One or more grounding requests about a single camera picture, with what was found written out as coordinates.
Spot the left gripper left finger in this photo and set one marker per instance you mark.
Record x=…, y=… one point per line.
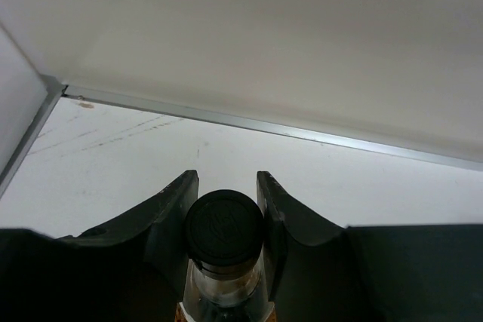
x=133, y=267

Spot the tall glass red-label bottle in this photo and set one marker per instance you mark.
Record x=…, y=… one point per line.
x=225, y=279

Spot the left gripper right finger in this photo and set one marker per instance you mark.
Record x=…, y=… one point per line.
x=309, y=265

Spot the aluminium table edge frame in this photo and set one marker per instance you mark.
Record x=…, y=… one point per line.
x=56, y=90

